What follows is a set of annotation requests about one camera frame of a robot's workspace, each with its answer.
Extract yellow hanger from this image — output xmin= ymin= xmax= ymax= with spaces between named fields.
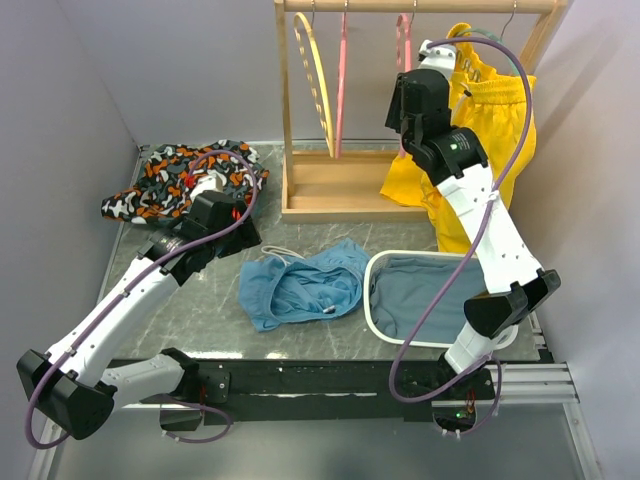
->
xmin=293 ymin=12 xmax=335 ymax=158

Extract pink hanger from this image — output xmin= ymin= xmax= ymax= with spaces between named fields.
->
xmin=335 ymin=12 xmax=348 ymax=158
xmin=396 ymin=14 xmax=412 ymax=72

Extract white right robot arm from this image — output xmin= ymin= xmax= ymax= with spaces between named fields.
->
xmin=386 ymin=69 xmax=561 ymax=399

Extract wooden clothes rack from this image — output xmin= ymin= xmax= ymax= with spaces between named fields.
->
xmin=274 ymin=1 xmax=569 ymax=224

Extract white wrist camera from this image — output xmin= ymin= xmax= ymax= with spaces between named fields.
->
xmin=189 ymin=173 xmax=226 ymax=201
xmin=417 ymin=39 xmax=457 ymax=78

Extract grey-blue cloth in basket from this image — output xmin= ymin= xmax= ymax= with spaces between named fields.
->
xmin=370 ymin=256 xmax=489 ymax=344

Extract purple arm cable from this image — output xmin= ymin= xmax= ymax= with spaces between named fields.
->
xmin=388 ymin=38 xmax=529 ymax=436
xmin=24 ymin=149 xmax=259 ymax=450

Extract light blue shorts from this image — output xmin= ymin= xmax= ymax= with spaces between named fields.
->
xmin=237 ymin=238 xmax=371 ymax=332

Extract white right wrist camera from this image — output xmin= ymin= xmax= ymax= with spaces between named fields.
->
xmin=417 ymin=39 xmax=457 ymax=78

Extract orange black patterned shorts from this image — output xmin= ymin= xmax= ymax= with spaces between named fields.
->
xmin=101 ymin=140 xmax=269 ymax=225

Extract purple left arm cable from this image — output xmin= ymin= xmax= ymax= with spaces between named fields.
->
xmin=24 ymin=149 xmax=259 ymax=450

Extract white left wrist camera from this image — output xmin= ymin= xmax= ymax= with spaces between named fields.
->
xmin=189 ymin=173 xmax=226 ymax=201

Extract yellow shorts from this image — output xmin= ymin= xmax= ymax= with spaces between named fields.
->
xmin=380 ymin=43 xmax=526 ymax=253

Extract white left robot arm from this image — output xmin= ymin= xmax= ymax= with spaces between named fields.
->
xmin=17 ymin=190 xmax=260 ymax=440

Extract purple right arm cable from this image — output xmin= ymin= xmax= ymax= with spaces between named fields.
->
xmin=388 ymin=38 xmax=529 ymax=436

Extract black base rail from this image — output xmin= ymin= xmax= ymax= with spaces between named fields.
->
xmin=167 ymin=360 xmax=497 ymax=422

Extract green hanger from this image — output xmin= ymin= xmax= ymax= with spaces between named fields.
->
xmin=454 ymin=27 xmax=519 ymax=76

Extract white perforated laundry basket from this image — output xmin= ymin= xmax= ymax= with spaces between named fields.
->
xmin=363 ymin=249 xmax=520 ymax=350

